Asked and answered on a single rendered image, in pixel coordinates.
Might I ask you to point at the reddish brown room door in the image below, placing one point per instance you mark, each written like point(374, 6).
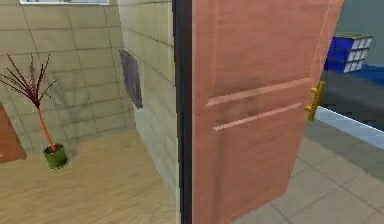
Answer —
point(253, 100)

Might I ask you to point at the red house plant green pot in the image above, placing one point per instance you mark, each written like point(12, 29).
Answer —
point(55, 155)

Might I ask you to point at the dark grey bed blue cover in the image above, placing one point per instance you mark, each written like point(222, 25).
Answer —
point(353, 100)

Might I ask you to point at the blue box with white squares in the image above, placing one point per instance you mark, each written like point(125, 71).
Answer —
point(348, 53)

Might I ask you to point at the white framed window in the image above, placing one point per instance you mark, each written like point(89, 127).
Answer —
point(65, 1)

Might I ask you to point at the brown wooden cupboard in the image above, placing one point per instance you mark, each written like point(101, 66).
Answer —
point(8, 140)

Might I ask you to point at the grey framed wall picture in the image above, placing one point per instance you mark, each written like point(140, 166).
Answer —
point(131, 78)

